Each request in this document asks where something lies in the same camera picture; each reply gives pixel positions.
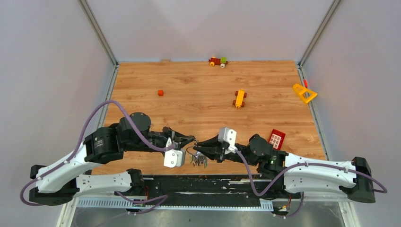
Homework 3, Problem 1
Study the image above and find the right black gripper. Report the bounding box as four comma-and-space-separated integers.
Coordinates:
193, 135, 258, 167

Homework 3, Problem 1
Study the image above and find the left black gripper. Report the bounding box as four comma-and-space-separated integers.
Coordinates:
125, 126, 194, 152

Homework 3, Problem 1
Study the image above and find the keyring with colourful keys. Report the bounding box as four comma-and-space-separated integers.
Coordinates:
186, 146, 208, 168

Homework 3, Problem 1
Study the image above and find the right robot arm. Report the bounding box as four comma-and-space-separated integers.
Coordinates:
194, 134, 375, 203

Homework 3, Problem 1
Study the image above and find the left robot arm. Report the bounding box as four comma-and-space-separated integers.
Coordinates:
29, 117, 154, 206

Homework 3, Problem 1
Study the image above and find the yellow brown toy car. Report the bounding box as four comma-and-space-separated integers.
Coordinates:
233, 89, 247, 108

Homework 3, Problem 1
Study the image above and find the red window toy block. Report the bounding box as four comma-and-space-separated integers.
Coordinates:
268, 129, 286, 150

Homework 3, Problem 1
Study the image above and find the red green toy car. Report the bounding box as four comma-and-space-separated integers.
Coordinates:
208, 56, 229, 68

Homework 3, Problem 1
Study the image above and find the yellow triangular toy piece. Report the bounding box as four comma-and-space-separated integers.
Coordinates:
292, 84, 318, 104

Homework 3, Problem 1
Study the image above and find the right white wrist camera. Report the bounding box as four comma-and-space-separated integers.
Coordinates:
218, 127, 237, 155

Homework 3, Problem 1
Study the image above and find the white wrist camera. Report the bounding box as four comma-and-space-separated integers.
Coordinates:
218, 127, 237, 155
163, 138, 186, 168

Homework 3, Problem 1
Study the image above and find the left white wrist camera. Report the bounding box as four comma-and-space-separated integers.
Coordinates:
163, 138, 186, 168

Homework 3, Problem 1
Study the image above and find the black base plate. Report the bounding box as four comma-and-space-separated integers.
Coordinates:
123, 175, 301, 207

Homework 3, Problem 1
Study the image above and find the grey cable duct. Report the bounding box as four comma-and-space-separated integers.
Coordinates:
77, 197, 274, 211

